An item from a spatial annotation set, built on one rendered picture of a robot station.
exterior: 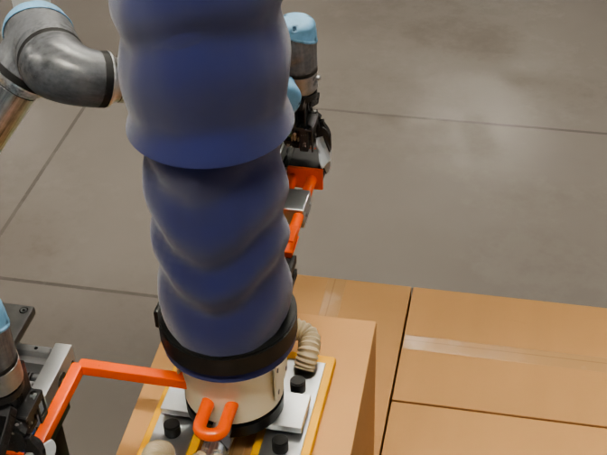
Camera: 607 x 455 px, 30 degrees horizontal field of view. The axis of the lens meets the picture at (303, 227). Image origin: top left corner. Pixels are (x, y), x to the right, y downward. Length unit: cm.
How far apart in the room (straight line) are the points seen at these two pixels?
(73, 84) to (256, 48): 51
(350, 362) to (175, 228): 61
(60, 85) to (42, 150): 263
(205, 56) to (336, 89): 330
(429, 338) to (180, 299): 116
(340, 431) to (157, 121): 73
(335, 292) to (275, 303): 117
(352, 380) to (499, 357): 73
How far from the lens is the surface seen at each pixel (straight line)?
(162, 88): 147
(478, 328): 282
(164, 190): 161
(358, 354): 213
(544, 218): 406
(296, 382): 202
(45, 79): 191
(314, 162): 235
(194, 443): 198
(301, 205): 224
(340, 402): 205
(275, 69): 150
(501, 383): 269
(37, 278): 392
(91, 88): 190
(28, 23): 199
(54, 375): 213
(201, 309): 171
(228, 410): 186
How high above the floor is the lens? 248
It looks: 38 degrees down
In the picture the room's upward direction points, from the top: 2 degrees counter-clockwise
